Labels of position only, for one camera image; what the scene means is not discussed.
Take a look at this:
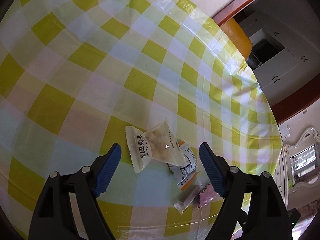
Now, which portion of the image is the pink bar wrapper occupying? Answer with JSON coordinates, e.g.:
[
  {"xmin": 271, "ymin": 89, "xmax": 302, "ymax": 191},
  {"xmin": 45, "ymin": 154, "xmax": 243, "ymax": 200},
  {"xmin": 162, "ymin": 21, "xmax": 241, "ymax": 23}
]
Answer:
[{"xmin": 198, "ymin": 184, "xmax": 217, "ymax": 209}]

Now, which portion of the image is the white orange barcode packet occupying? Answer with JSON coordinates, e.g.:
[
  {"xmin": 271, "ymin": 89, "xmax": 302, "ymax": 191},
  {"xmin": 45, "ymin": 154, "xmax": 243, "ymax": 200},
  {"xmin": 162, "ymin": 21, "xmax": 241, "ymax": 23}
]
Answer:
[{"xmin": 168, "ymin": 140, "xmax": 199, "ymax": 191}]

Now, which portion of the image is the clear purple bar packet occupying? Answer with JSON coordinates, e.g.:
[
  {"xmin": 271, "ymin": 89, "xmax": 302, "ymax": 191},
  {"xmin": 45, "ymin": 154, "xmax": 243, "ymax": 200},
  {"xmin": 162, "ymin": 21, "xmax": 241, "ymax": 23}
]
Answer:
[{"xmin": 174, "ymin": 179, "xmax": 209, "ymax": 215}]

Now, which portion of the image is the white packet red seal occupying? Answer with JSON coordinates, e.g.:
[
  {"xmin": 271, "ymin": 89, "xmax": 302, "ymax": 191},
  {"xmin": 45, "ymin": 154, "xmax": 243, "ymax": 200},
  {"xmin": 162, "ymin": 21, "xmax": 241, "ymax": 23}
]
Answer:
[{"xmin": 125, "ymin": 121, "xmax": 187, "ymax": 173}]

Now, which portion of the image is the white ornate dressing table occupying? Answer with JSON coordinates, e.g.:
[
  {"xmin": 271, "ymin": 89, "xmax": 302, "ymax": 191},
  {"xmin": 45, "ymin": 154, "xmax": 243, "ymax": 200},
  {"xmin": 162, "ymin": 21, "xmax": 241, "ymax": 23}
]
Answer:
[{"xmin": 273, "ymin": 145, "xmax": 319, "ymax": 210}]

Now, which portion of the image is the ornate white mirror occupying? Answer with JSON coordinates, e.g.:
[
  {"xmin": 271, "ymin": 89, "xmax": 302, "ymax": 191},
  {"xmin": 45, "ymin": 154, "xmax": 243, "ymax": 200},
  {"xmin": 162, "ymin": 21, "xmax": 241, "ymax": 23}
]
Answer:
[{"xmin": 283, "ymin": 127, "xmax": 319, "ymax": 194}]

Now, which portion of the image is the green checkered tablecloth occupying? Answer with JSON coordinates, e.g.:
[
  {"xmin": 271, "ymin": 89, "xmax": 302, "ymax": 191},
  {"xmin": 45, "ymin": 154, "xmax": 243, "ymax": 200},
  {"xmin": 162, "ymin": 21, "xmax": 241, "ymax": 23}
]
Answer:
[{"xmin": 1, "ymin": 0, "xmax": 282, "ymax": 239}]

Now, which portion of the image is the white wardrobe cabinet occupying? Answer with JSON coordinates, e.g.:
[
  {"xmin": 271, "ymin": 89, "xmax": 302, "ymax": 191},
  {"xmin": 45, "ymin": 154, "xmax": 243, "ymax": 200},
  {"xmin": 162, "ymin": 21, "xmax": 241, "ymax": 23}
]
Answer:
[{"xmin": 240, "ymin": 12, "xmax": 319, "ymax": 106}]

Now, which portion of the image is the orange leather armchair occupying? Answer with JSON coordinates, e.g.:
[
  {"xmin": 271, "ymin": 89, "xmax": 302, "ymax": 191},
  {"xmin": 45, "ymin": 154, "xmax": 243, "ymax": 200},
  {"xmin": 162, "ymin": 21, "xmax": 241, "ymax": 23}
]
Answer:
[{"xmin": 220, "ymin": 18, "xmax": 252, "ymax": 59}]

